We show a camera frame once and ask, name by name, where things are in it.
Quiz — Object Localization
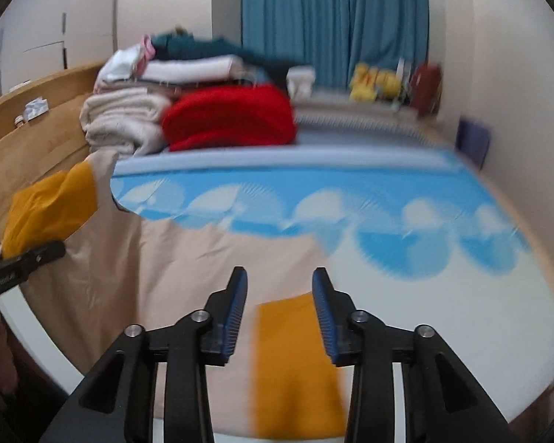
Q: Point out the white wardrobe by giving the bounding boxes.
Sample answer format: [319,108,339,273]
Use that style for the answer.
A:
[0,0,213,99]

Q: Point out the pale blue quilt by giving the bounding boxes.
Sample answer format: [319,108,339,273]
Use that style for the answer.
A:
[114,144,459,174]

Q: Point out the purple box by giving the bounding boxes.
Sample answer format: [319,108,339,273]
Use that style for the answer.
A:
[455,117,493,170]

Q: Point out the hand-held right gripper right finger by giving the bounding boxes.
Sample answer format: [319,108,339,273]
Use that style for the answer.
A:
[312,268,520,443]

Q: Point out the beige fluffy blanket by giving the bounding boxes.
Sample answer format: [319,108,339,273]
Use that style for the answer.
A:
[81,87,172,156]

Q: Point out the beige and mustard garment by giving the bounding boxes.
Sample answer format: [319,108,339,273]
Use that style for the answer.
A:
[0,150,352,439]

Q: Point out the red blanket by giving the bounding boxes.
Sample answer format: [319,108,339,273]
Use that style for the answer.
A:
[161,84,299,152]

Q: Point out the grey striped bedding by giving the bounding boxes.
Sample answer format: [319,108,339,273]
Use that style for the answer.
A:
[293,87,446,141]

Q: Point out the pink and white clothes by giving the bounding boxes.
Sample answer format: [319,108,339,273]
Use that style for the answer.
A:
[93,34,157,90]

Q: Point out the blue curtain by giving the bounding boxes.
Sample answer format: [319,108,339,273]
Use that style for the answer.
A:
[241,0,431,89]

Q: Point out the dark red suitcase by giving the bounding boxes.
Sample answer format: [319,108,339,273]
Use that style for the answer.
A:
[408,62,444,117]

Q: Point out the white folded blanket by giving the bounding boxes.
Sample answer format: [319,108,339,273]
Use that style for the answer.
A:
[142,54,243,82]

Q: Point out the teal garment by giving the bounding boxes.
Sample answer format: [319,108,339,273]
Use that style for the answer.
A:
[151,31,308,75]

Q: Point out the blue and white patterned bed sheet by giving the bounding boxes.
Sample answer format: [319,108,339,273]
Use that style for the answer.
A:
[108,166,554,435]

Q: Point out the white cloth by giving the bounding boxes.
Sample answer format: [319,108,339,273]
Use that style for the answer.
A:
[286,65,317,99]

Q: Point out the tissue pack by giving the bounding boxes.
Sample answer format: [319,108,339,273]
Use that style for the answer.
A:
[23,97,51,121]

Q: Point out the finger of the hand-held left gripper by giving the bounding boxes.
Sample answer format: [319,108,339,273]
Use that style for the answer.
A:
[24,240,68,272]

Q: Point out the yellow plush toy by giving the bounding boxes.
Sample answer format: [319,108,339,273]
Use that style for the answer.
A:
[349,61,403,102]

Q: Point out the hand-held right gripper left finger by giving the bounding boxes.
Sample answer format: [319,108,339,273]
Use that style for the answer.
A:
[39,266,249,443]

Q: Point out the wooden headboard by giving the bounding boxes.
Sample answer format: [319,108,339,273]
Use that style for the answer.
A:
[0,62,117,252]

